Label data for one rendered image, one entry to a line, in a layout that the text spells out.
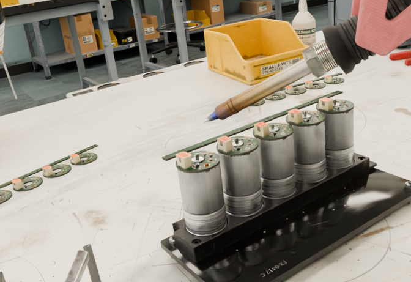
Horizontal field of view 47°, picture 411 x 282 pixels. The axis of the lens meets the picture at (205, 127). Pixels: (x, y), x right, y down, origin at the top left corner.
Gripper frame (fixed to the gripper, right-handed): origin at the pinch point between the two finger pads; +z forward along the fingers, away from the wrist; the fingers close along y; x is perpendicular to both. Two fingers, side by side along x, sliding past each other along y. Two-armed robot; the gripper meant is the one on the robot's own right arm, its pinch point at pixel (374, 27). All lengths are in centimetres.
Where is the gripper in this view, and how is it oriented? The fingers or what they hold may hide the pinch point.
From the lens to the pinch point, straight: 23.2
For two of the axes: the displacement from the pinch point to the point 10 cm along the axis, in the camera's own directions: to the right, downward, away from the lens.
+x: 9.1, 4.1, 0.0
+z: -3.7, 8.3, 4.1
